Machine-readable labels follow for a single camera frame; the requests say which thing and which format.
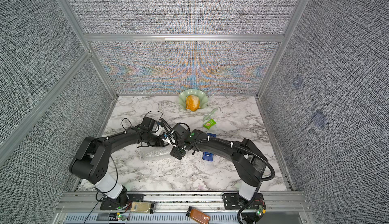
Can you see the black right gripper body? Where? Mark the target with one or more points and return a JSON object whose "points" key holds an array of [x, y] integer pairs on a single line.
{"points": [[179, 150]]}

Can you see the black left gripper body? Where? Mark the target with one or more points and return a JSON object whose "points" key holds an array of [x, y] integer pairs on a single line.
{"points": [[154, 140]]}

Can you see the clear bubble wrap sheet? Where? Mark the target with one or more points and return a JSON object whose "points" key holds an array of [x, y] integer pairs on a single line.
{"points": [[143, 151]]}

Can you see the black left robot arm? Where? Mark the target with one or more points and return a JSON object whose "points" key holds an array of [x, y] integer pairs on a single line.
{"points": [[92, 159]]}

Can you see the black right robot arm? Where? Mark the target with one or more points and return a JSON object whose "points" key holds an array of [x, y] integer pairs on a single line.
{"points": [[250, 163]]}

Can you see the blue tape dispenser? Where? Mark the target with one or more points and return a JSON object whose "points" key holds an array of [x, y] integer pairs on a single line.
{"points": [[206, 155]]}

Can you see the green snack packet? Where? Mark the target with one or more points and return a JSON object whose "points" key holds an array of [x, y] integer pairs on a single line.
{"points": [[210, 123]]}

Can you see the clear plastic wrapper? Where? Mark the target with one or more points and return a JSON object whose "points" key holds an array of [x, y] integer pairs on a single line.
{"points": [[209, 115]]}

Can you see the orange bread roll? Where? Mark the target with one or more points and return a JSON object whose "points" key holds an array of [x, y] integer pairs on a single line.
{"points": [[192, 103]]}

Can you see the green scalloped plate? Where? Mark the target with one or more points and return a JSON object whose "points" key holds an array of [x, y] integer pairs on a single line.
{"points": [[203, 99]]}

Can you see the beige electronics box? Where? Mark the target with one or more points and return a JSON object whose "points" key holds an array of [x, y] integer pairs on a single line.
{"points": [[142, 207]]}

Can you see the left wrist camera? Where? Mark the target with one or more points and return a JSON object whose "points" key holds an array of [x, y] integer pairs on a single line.
{"points": [[149, 124]]}

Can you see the aluminium front rail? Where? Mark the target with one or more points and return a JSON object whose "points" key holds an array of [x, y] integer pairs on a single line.
{"points": [[282, 207]]}

